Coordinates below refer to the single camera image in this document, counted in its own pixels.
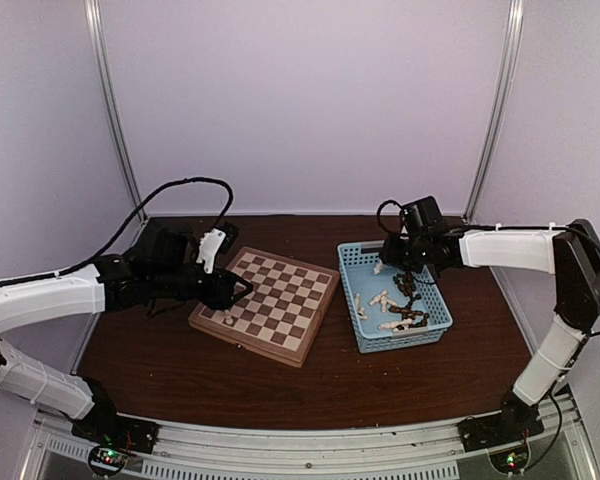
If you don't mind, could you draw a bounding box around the aluminium frame post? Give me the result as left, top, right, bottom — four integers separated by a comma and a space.
84, 0, 142, 207
463, 0, 525, 223

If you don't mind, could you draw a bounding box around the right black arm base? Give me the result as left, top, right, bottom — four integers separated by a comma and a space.
457, 390, 544, 452

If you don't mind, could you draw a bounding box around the white chess pieces pile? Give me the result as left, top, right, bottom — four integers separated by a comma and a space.
367, 290, 407, 332

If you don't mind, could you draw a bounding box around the white pawn chess piece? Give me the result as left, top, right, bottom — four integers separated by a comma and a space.
223, 310, 234, 326

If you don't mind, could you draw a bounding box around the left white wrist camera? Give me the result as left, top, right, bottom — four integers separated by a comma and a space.
196, 222, 239, 274

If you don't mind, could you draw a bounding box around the white bishop chess piece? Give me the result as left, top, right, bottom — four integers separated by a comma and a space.
354, 293, 368, 320

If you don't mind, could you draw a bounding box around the right black cable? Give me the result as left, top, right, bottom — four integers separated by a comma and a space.
376, 199, 411, 241

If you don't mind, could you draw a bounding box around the left black cable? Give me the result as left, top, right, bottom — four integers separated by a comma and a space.
0, 175, 235, 291

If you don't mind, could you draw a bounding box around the front aluminium rail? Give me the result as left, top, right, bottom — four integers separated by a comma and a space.
19, 394, 596, 480

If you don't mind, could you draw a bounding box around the left aluminium frame post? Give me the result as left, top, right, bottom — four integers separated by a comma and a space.
84, 0, 142, 207

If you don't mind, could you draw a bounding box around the black cable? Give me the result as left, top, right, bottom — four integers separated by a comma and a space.
0, 175, 235, 291
376, 199, 411, 241

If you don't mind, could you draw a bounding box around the right aluminium frame post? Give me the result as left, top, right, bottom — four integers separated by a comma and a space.
463, 0, 525, 223

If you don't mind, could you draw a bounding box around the light blue plastic basket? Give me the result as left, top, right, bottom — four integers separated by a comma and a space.
337, 241, 453, 354

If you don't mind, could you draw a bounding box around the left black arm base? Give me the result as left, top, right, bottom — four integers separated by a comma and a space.
68, 378, 159, 454

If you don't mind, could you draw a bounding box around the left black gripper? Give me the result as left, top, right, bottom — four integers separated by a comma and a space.
151, 263, 253, 310

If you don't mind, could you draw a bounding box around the wooden folding chess board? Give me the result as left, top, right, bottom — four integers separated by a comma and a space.
189, 247, 340, 368

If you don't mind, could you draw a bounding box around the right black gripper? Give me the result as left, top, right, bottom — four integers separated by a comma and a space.
380, 231, 430, 273

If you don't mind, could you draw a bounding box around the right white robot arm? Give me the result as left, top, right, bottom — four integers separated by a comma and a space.
378, 196, 600, 442

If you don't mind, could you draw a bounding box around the dark chess pieces pile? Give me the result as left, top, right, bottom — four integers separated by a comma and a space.
389, 273, 429, 331

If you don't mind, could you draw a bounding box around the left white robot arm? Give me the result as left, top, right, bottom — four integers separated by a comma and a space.
0, 223, 253, 444

